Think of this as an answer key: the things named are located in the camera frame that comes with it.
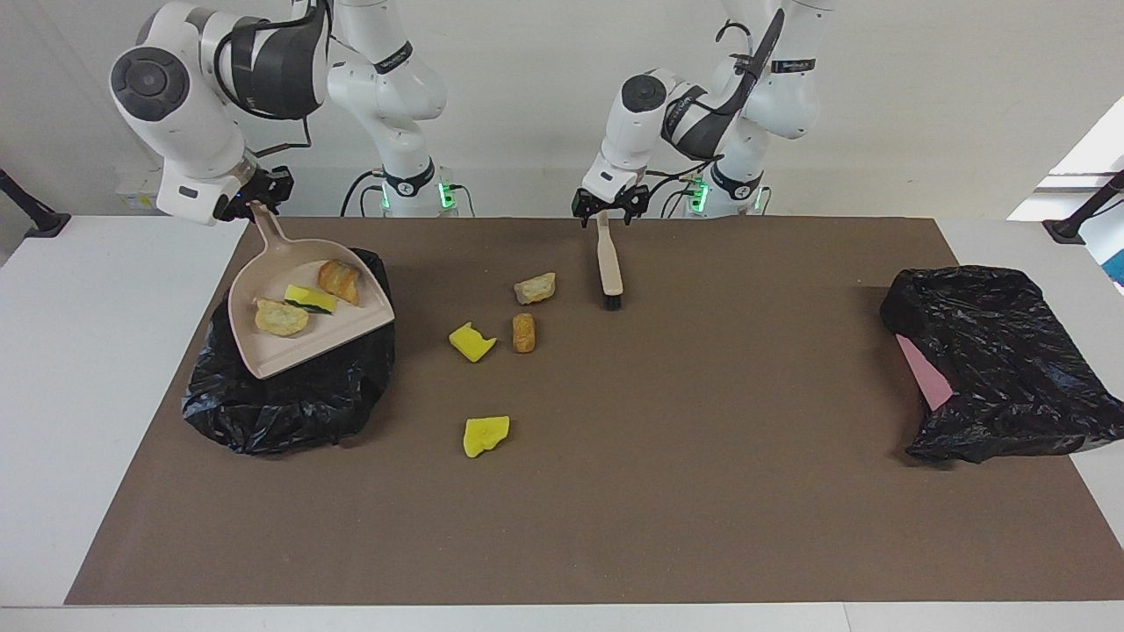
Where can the brown cork-like bread roll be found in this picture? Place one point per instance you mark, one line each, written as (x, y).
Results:
(523, 333)

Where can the pale ridged bread chunk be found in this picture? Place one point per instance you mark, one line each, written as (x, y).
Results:
(535, 288)

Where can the orange ridged bread chunk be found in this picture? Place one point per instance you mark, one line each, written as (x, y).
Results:
(339, 281)

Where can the notched yellow sponge piece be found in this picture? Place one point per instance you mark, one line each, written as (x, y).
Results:
(471, 343)

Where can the beige plastic dustpan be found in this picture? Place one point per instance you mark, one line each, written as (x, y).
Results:
(303, 344)

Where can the teal object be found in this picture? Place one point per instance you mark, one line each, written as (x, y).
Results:
(1113, 254)

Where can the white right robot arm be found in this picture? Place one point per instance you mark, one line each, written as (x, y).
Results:
(176, 123)

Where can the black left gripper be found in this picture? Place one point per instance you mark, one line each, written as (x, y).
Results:
(615, 199)

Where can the black trash bag lined bin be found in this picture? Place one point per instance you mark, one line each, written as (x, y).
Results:
(290, 412)

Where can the black clamp stand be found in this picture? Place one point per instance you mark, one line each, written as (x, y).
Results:
(44, 224)
(1067, 230)

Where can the small yellow sponge piece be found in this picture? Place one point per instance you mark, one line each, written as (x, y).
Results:
(307, 297)

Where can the pink bin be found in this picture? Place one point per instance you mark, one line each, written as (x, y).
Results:
(929, 377)

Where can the crumpled black trash bag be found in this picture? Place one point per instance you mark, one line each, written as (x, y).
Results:
(1001, 351)

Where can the beige brush with black bristles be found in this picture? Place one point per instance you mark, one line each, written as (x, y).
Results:
(608, 263)

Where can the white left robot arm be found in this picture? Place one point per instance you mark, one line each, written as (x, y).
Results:
(641, 114)

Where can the pale yellow bread chunk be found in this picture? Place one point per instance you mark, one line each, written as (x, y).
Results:
(281, 319)

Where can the brown table mat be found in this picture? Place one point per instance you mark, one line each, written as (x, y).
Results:
(562, 527)

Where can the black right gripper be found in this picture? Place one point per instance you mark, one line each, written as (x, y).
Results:
(270, 186)

